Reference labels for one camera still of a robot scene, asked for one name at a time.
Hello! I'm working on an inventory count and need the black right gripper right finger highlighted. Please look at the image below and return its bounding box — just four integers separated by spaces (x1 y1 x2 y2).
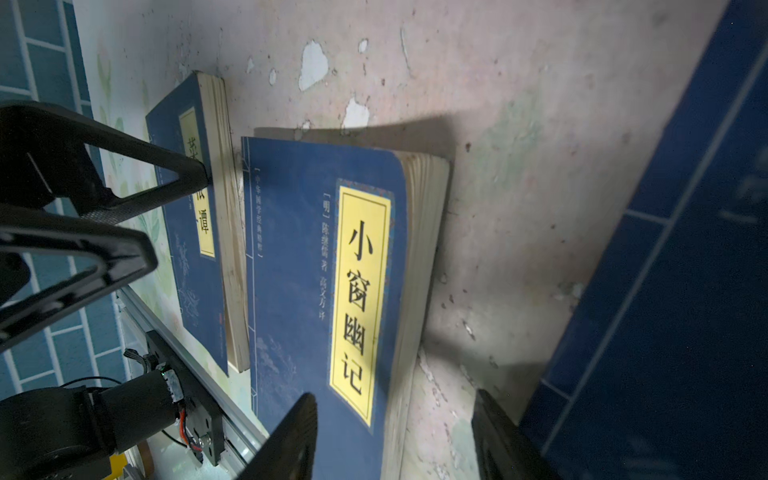
471 389 560 480

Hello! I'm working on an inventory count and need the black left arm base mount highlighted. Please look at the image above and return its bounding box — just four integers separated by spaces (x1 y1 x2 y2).
123 330 225 466

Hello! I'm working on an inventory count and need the blue book far left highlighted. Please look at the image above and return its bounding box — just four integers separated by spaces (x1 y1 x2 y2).
146 71 250 373

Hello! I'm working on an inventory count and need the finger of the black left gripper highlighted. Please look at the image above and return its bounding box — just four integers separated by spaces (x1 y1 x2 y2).
1 101 209 225
1 204 158 351

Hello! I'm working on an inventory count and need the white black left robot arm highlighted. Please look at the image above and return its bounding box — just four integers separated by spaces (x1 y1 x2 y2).
1 101 209 479

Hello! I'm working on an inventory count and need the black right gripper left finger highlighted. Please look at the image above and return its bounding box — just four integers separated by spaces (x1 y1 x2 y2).
237 393 318 480

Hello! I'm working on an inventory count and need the blue book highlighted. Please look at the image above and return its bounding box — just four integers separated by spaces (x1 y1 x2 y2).
242 137 450 479
146 71 250 373
521 1 767 479

